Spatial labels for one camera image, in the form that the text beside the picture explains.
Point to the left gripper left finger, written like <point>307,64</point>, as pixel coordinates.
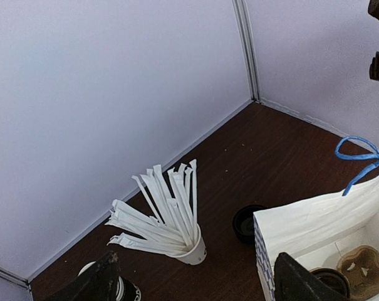
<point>75,290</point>

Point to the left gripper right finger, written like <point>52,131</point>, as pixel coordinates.
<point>294,282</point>

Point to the stack of paper cups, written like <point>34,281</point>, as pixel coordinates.
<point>126,288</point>

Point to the single black paper cup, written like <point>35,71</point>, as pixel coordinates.
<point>330,280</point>

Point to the checkered paper takeout bag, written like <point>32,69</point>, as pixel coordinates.
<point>318,231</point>

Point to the cardboard cup carrier tray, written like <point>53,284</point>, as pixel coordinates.
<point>361,269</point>

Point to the stack of black lids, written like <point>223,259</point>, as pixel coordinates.
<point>243,225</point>

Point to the white cup holding straws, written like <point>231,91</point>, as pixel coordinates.
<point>197,254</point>

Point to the bundle of wrapped white straws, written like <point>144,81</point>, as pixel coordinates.
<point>172,197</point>

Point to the left aluminium corner post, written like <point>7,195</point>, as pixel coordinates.
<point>14,279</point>

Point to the aluminium corner post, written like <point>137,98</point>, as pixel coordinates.
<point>245,33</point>
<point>14,279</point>

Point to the right aluminium corner post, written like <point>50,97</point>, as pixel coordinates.
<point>245,33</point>

